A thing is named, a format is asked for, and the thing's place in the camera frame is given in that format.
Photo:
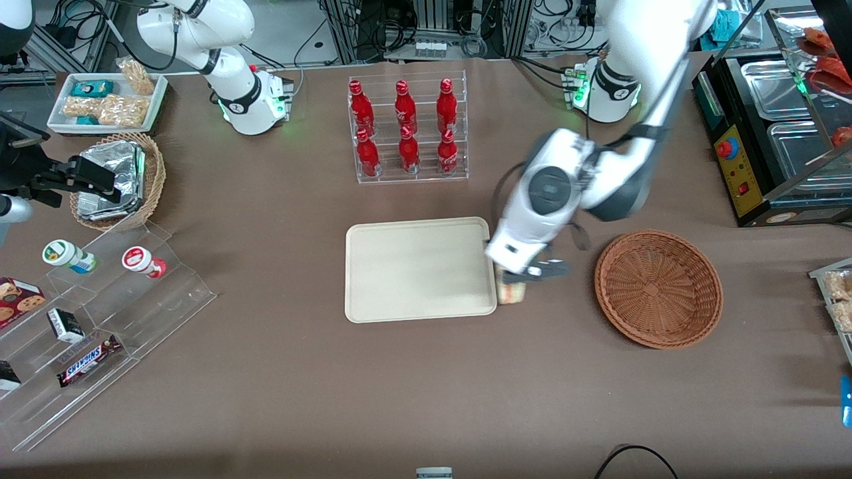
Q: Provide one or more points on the silver foil wrapped packets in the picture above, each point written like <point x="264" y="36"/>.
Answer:
<point x="123" y="166"/>

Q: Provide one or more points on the teal cloth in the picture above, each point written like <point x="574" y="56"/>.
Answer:
<point x="724" y="26"/>

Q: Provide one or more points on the grey device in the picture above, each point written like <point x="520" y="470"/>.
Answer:
<point x="434" y="474"/>

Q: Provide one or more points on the metal tray with snacks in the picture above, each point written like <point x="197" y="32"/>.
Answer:
<point x="825" y="273"/>

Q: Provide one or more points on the light wicker basket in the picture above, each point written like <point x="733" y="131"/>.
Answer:
<point x="154" y="179"/>

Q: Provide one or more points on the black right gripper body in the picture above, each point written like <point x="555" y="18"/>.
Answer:
<point x="48" y="181"/>

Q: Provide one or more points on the clear bag of crackers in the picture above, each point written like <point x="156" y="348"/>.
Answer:
<point x="843" y="316"/>
<point x="840" y="286"/>

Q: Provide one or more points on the large clear snack bag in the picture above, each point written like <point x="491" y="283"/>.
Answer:
<point x="124" y="111"/>

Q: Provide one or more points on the brown round wicker basket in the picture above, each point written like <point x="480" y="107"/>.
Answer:
<point x="655" y="289"/>

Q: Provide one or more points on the red emergency stop button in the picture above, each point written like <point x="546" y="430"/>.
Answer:
<point x="727" y="148"/>

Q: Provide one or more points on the triangular sandwich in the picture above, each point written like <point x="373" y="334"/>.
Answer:
<point x="511" y="294"/>

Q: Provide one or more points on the beige rectangular serving tray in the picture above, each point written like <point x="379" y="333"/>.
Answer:
<point x="419" y="269"/>

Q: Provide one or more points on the red cookie box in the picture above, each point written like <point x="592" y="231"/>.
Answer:
<point x="18" y="303"/>

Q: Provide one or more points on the white rectangular snack tray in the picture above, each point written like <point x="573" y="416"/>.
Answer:
<point x="60" y="123"/>

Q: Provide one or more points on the clear bag of nuts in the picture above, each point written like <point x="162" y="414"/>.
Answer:
<point x="138" y="76"/>

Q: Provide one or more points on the clear acrylic bottle rack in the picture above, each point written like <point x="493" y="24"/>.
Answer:
<point x="426" y="176"/>

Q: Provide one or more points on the steel food pan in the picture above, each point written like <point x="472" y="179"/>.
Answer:
<point x="772" y="86"/>
<point x="799" y="156"/>

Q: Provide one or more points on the small black white box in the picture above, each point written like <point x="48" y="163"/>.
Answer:
<point x="65" y="325"/>

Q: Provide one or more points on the red cola bottle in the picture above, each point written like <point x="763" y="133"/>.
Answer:
<point x="360" y="108"/>
<point x="405" y="108"/>
<point x="446" y="106"/>
<point x="367" y="158"/>
<point x="447" y="157"/>
<point x="409" y="156"/>

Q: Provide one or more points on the orange red fried food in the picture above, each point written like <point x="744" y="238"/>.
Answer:
<point x="817" y="41"/>

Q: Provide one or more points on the red lid yoghurt cup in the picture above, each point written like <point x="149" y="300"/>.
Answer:
<point x="141" y="261"/>

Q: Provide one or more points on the black snack box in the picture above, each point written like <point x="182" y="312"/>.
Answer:
<point x="8" y="376"/>

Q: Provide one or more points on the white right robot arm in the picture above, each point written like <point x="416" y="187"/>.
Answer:
<point x="233" y="86"/>

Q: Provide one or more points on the blue plastic object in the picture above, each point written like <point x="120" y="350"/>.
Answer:
<point x="847" y="402"/>

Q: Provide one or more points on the black food warmer case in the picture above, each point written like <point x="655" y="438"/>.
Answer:
<point x="749" y="206"/>

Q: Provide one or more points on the Snickers chocolate bar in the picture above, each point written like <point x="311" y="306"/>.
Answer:
<point x="88" y="361"/>

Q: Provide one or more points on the teal snack box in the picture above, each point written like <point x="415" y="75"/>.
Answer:
<point x="92" y="88"/>

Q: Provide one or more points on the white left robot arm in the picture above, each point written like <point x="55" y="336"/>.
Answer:
<point x="552" y="193"/>

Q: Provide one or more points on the small clear snack bag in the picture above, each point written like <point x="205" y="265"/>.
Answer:
<point x="81" y="106"/>

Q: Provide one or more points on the green lid yoghurt cup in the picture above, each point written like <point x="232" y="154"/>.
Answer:
<point x="63" y="255"/>

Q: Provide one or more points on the clear acrylic stepped display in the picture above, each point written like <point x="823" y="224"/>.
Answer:
<point x="153" y="313"/>

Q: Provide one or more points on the aluminium frame rack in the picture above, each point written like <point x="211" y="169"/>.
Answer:
<point x="432" y="20"/>

